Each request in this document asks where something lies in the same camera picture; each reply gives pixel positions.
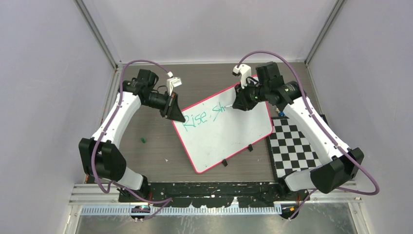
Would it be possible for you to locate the slotted cable duct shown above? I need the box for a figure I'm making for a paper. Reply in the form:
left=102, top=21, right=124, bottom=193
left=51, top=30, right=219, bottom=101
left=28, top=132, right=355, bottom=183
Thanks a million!
left=80, top=204, right=282, bottom=216

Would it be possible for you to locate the black white checkerboard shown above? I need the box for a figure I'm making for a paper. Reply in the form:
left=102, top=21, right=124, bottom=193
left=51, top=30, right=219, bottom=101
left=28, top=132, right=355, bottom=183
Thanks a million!
left=265, top=117, right=321, bottom=180

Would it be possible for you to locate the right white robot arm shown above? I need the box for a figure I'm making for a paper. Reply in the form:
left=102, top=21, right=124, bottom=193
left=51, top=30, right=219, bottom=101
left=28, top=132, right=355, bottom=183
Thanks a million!
left=232, top=62, right=364, bottom=200

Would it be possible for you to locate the pink-framed whiteboard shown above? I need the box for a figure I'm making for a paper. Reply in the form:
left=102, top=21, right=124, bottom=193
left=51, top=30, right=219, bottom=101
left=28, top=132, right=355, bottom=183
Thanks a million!
left=172, top=85, right=273, bottom=174

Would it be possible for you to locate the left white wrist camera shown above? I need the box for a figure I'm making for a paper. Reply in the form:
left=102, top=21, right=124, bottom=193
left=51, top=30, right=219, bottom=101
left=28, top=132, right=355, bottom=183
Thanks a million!
left=166, top=71, right=182, bottom=96

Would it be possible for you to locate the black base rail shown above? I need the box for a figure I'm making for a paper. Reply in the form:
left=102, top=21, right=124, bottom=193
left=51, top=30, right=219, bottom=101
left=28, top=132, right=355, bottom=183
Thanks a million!
left=135, top=181, right=308, bottom=208

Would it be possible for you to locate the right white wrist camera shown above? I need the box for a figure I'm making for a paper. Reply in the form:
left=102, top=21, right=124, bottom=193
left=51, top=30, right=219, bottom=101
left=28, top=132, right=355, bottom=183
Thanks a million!
left=232, top=64, right=251, bottom=89

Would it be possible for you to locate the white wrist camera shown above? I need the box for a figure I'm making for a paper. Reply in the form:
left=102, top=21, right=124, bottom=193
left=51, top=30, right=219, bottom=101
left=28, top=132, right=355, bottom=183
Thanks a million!
left=166, top=71, right=182, bottom=96
left=232, top=64, right=251, bottom=89

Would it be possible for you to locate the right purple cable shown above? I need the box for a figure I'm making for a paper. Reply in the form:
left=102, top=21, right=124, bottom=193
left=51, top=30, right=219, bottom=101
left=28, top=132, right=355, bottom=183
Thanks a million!
left=237, top=50, right=380, bottom=220

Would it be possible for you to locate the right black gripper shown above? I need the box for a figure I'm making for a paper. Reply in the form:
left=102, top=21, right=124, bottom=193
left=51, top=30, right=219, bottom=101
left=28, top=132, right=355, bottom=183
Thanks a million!
left=233, top=78, right=269, bottom=111

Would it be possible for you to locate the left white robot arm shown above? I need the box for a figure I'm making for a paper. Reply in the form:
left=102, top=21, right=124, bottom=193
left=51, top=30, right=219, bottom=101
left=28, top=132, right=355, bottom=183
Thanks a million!
left=78, top=69, right=185, bottom=202

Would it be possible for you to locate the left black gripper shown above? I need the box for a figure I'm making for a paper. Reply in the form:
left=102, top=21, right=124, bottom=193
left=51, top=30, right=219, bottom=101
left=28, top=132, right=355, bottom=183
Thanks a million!
left=144, top=91, right=186, bottom=122

